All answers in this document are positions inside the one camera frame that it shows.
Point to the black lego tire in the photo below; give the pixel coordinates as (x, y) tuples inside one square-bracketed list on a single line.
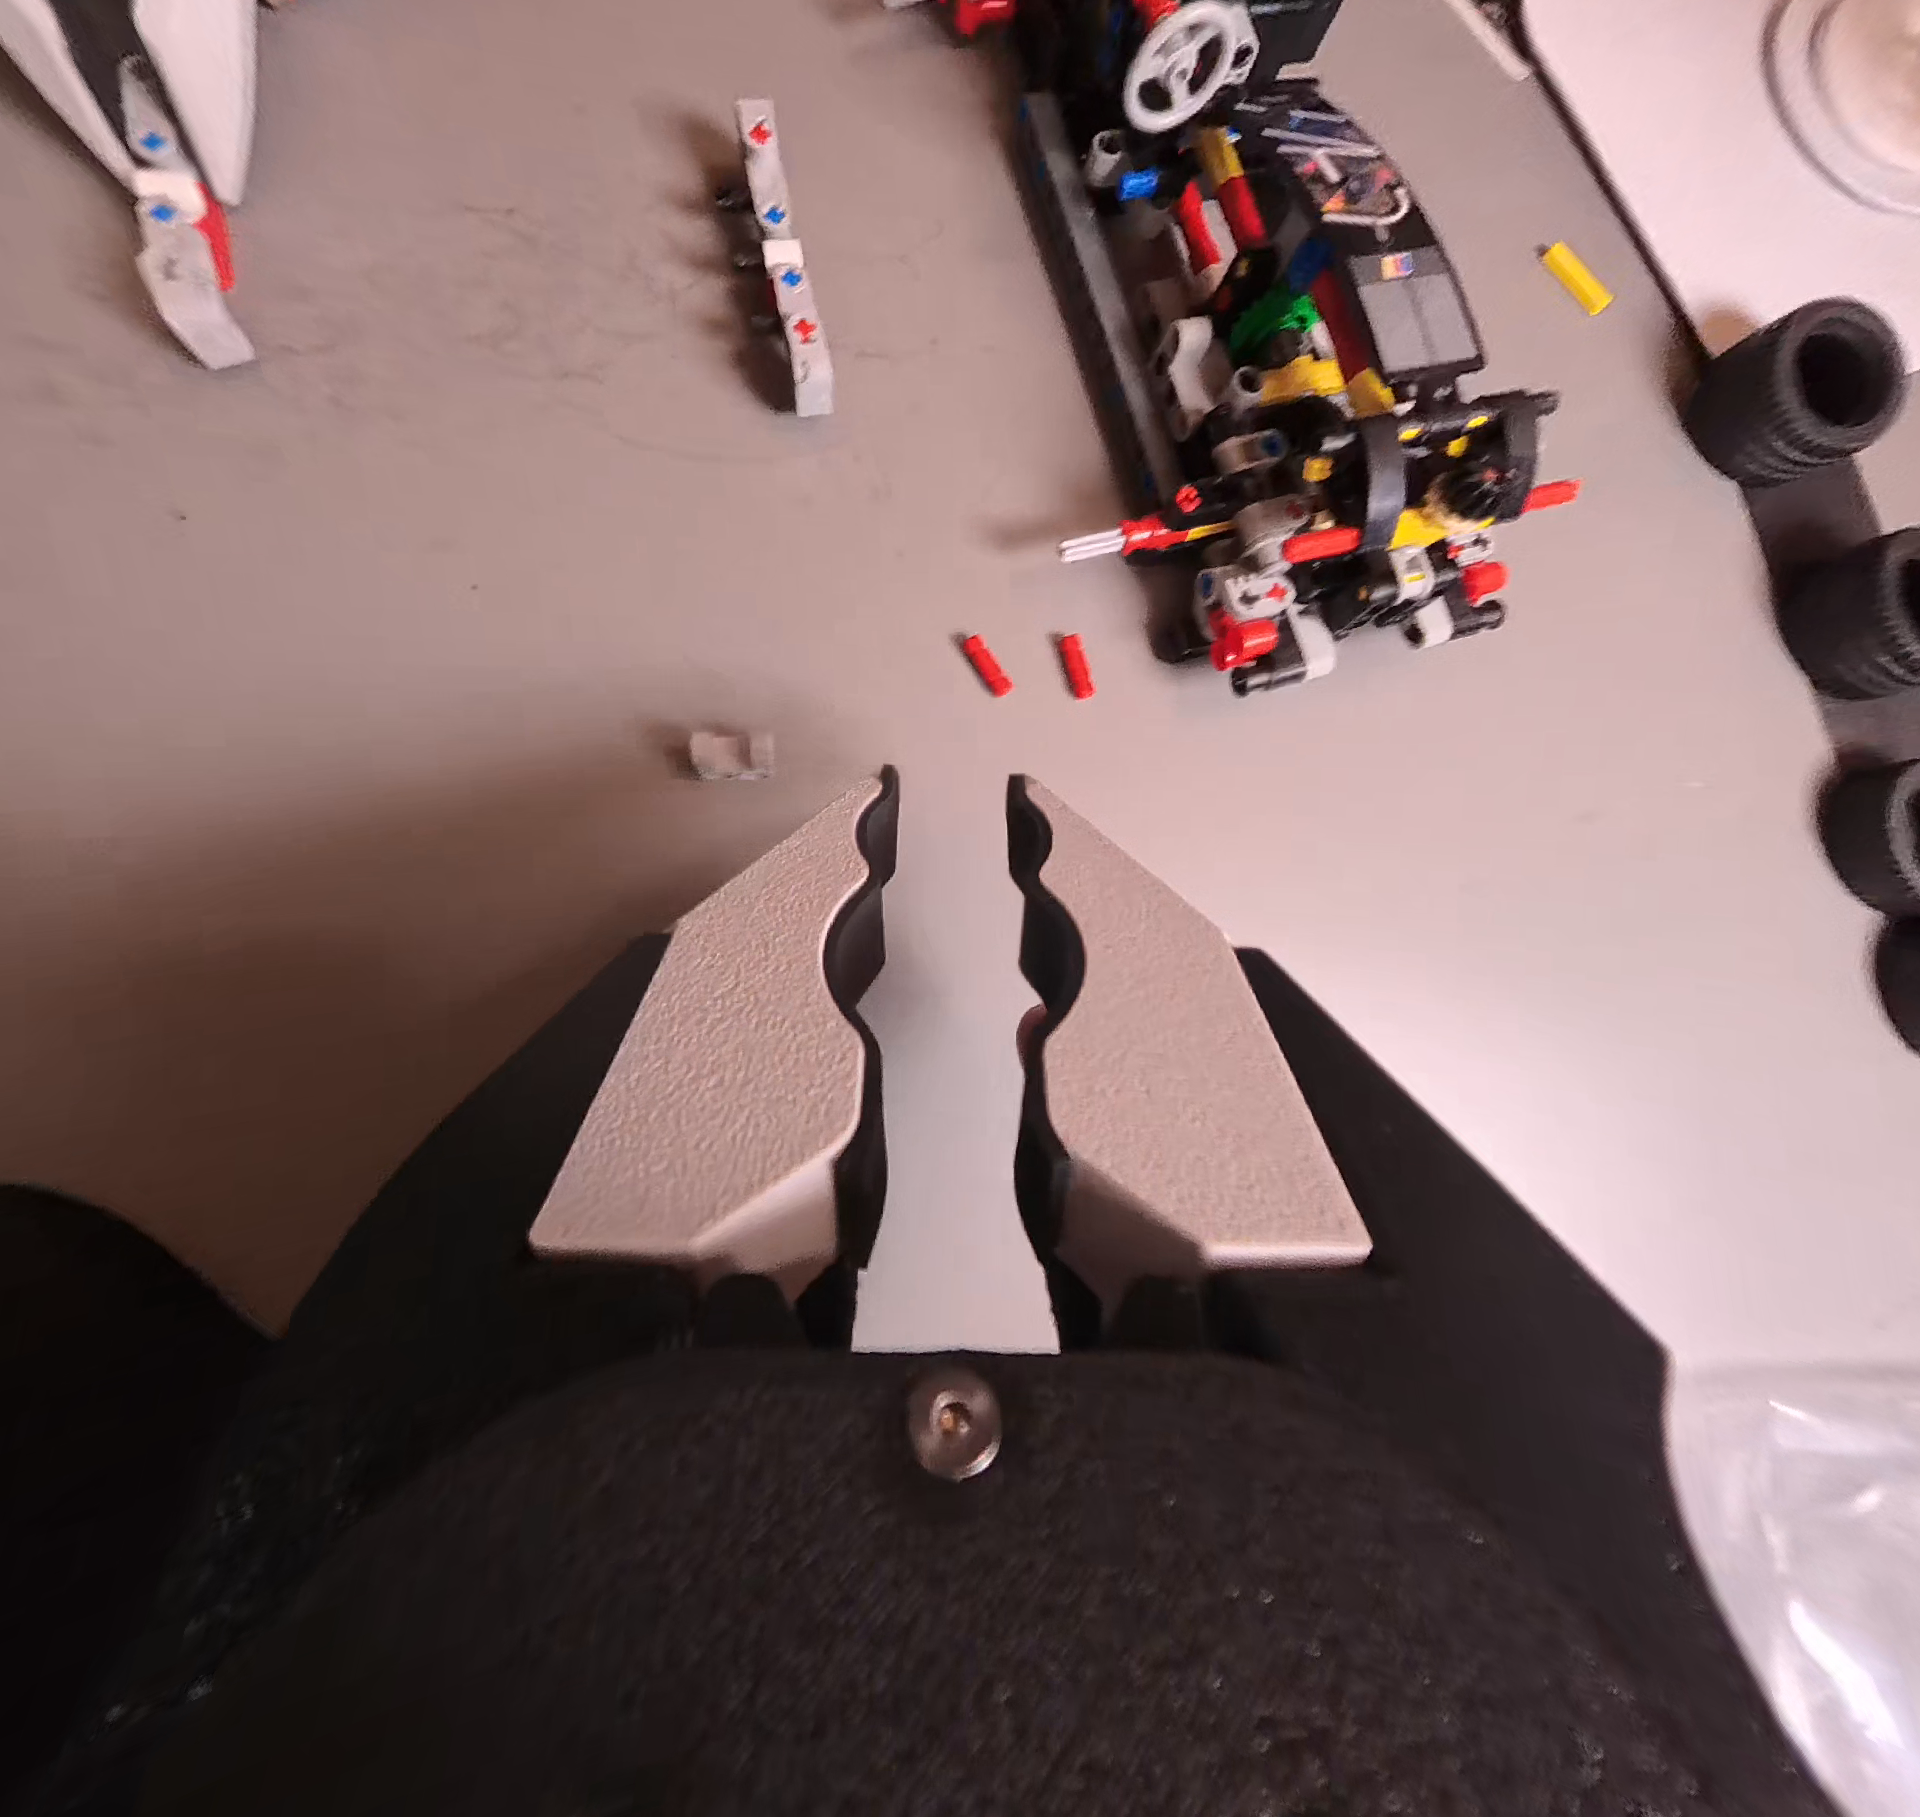
[(1864, 617), (1905, 988), (1789, 395), (1876, 839)]

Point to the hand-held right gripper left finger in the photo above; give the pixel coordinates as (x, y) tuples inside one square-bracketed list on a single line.
[(717, 1077)]

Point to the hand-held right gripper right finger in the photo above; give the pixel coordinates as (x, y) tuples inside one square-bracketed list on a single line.
[(1182, 1077)]

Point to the grey lego connector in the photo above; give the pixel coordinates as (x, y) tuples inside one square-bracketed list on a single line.
[(201, 328), (731, 753)]

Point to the white stand base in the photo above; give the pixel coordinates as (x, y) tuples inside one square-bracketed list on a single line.
[(1644, 125)]

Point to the small red lego piece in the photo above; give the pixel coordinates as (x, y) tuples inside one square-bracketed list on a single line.
[(215, 247)]

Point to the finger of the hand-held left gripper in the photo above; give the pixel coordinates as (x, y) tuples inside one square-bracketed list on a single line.
[(201, 31), (44, 47)]

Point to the yellow lego pin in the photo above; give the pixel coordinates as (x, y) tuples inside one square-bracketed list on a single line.
[(1573, 279)]

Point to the partly built lego car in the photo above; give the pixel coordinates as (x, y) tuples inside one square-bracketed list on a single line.
[(1273, 343)]

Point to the grey lego liftarm blue pin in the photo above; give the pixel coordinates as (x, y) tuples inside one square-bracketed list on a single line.
[(161, 229), (151, 125)]

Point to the red lego pin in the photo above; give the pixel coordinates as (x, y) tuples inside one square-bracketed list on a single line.
[(984, 662), (1073, 662)]

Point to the grey lego assembly with pins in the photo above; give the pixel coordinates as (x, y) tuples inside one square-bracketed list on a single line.
[(808, 368)]

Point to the white lego bush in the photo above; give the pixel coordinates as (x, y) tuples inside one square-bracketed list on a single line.
[(170, 190)]

